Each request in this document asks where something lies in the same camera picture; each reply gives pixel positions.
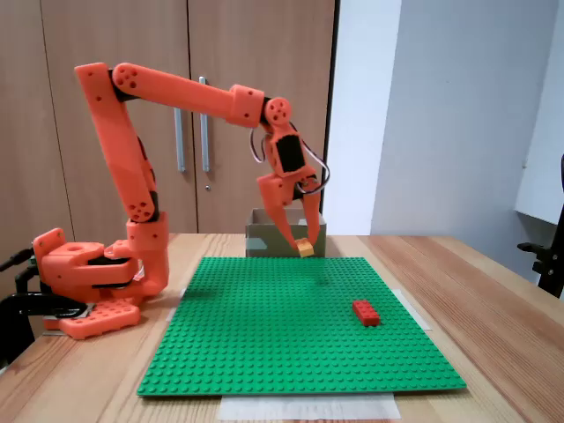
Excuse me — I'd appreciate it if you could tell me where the wooden cabinet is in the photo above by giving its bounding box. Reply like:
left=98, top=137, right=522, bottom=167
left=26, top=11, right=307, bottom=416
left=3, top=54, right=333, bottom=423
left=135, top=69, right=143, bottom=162
left=0, top=0, right=340, bottom=235

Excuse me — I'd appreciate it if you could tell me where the short masking tape strip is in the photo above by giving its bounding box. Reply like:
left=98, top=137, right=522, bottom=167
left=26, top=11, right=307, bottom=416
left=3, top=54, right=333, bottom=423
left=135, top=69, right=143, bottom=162
left=398, top=289, right=433, bottom=331

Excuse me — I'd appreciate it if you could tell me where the white panel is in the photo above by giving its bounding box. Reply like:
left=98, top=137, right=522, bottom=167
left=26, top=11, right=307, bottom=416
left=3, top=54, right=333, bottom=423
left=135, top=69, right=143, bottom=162
left=514, top=0, right=564, bottom=226

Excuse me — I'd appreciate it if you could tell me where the black table clamp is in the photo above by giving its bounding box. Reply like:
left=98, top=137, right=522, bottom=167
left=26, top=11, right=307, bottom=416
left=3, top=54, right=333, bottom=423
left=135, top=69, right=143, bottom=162
left=0, top=263, right=89, bottom=371

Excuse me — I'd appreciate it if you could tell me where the green lego baseplate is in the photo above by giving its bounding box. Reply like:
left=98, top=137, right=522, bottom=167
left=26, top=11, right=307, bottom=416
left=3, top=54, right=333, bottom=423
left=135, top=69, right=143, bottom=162
left=136, top=256, right=467, bottom=397

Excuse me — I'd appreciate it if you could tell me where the metal cabinet handle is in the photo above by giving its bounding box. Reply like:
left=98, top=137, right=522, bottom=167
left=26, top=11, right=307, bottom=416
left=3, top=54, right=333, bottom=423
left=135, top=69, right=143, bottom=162
left=174, top=107, right=186, bottom=173
left=198, top=76, right=211, bottom=173

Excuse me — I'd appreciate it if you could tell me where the gripper motor cable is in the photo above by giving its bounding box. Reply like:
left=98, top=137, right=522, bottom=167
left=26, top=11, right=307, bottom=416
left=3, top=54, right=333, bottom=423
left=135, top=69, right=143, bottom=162
left=249, top=127, right=330, bottom=196

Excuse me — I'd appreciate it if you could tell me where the small masking tape strip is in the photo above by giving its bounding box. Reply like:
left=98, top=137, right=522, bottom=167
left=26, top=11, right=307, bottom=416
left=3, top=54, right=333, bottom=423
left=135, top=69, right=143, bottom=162
left=165, top=288, right=189, bottom=323

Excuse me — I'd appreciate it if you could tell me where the black stand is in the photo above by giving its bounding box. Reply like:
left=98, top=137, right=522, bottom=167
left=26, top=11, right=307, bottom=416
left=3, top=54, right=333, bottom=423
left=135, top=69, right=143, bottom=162
left=517, top=153, right=564, bottom=301

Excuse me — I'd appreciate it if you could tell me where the long masking tape strip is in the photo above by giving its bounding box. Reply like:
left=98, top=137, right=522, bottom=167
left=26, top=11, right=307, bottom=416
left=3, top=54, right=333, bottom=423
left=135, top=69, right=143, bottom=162
left=219, top=393, right=402, bottom=422

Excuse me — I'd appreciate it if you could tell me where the black cable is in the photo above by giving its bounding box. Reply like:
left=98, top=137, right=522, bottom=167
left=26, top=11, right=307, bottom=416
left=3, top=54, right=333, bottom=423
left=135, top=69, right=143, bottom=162
left=0, top=248, right=36, bottom=272

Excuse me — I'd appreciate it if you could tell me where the open cardboard box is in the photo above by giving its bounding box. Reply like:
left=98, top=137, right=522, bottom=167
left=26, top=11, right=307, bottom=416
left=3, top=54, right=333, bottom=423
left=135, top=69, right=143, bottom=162
left=245, top=207, right=328, bottom=259

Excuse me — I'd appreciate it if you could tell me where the red lego block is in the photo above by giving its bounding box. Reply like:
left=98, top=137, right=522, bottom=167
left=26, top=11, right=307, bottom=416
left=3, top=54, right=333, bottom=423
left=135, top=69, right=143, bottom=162
left=352, top=300, right=382, bottom=328

